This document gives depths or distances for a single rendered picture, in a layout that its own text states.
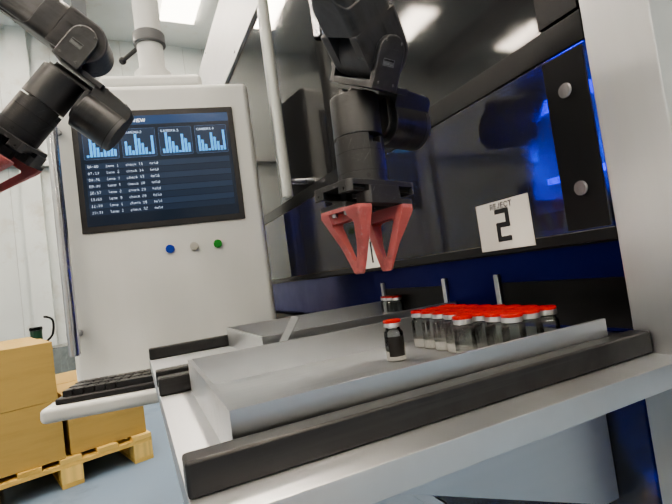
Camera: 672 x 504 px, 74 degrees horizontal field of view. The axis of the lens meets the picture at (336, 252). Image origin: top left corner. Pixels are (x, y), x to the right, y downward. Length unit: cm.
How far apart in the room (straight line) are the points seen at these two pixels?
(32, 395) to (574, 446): 288
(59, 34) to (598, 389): 72
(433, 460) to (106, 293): 106
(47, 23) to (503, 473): 74
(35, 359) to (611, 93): 296
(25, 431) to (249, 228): 218
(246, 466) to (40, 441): 290
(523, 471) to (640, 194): 27
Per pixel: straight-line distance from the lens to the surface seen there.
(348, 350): 60
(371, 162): 51
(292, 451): 29
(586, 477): 54
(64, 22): 75
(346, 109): 52
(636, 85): 49
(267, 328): 91
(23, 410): 312
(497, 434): 32
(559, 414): 36
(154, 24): 150
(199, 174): 126
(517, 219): 57
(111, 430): 324
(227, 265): 123
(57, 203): 124
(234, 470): 28
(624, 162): 49
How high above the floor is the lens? 99
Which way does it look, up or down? 3 degrees up
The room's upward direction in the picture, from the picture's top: 8 degrees counter-clockwise
